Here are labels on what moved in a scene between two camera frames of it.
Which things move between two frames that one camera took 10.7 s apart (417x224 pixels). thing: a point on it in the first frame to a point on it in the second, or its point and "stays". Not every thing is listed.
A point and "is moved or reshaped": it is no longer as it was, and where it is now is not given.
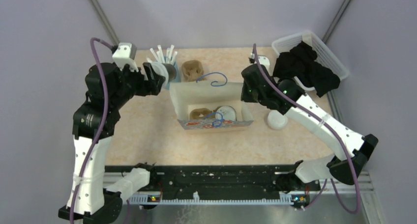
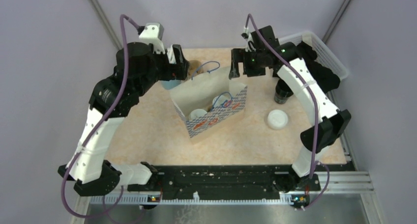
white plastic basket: x=324 y=57 stays
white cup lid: x=161 y=70 is moved or reshaped
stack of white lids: x=276 y=120 stays
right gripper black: x=244 y=97 to x=240 y=55
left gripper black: x=155 y=81 to x=173 y=70
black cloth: x=300 y=63 stays
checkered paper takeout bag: x=199 y=105 is moved or reshaped
